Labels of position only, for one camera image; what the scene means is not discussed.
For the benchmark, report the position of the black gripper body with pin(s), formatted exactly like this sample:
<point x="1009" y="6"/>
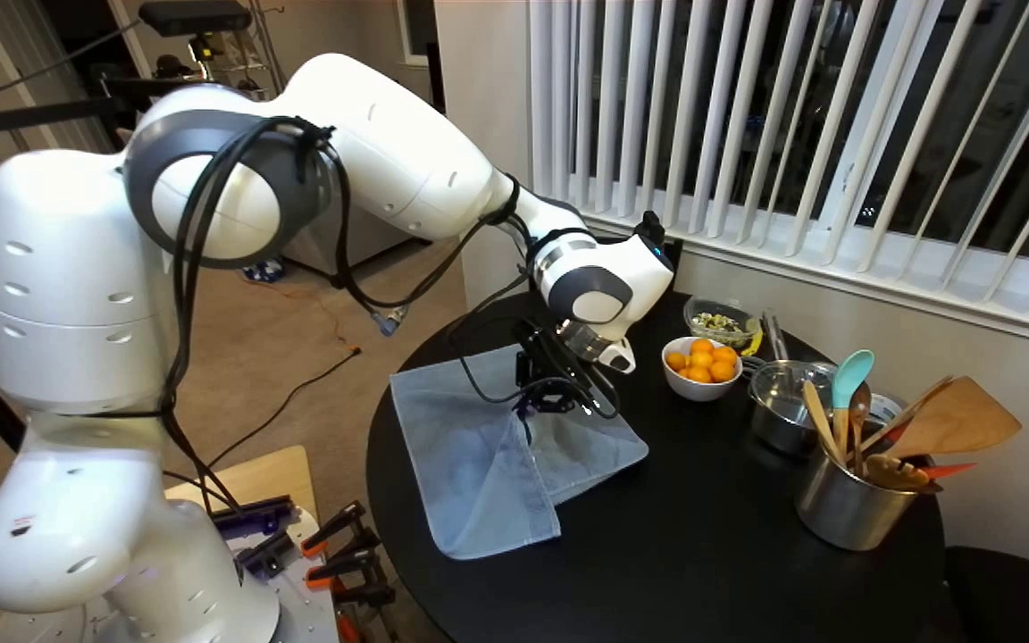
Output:
<point x="551" y="380"/>

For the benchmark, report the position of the light blue towel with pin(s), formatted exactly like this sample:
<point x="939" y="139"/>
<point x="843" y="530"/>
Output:
<point x="481" y="476"/>

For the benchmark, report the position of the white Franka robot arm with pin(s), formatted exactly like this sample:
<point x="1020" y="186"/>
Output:
<point x="72" y="296"/>

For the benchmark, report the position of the white bowl of oranges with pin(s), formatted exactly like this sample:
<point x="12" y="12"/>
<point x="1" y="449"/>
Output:
<point x="702" y="361"/>

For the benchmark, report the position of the bowl of green food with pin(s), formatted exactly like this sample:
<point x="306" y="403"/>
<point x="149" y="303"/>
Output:
<point x="721" y="324"/>

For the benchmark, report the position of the dark steel water bottle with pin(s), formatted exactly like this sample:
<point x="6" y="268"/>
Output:
<point x="654" y="233"/>

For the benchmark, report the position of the yellow banana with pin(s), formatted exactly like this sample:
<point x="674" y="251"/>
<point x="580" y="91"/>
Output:
<point x="754" y="340"/>

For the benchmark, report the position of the steel pot with lid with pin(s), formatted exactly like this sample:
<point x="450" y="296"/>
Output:
<point x="777" y="403"/>

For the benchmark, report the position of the black clamp orange tips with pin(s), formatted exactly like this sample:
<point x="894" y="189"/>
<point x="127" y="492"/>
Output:
<point x="361" y="592"/>
<point x="343" y="557"/>
<point x="335" y="527"/>

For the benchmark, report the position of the wooden spoon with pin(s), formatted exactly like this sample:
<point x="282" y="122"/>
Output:
<point x="824" y="421"/>

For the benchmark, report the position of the teal silicone spatula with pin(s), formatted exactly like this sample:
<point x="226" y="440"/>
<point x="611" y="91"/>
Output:
<point x="850" y="376"/>

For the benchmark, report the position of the steel utensil holder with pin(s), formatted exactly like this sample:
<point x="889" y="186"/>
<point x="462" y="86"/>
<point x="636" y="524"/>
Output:
<point x="847" y="506"/>

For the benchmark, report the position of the black and purple clamp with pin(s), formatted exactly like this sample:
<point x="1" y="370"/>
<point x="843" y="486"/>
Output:
<point x="264" y="553"/>
<point x="250" y="517"/>

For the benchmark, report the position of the white window sill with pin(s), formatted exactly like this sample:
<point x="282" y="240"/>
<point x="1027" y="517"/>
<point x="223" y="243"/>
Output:
<point x="872" y="272"/>

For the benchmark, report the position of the white vertical window blinds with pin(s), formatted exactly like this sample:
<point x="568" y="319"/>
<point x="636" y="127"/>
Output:
<point x="802" y="108"/>

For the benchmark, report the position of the red spatula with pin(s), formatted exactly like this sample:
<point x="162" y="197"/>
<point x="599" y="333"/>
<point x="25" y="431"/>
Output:
<point x="949" y="471"/>

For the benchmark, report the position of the wooden spatula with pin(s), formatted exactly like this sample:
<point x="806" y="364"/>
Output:
<point x="962" y="417"/>

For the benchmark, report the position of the black exercise bench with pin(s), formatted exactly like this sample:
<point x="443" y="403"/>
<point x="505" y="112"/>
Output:
<point x="194" y="14"/>

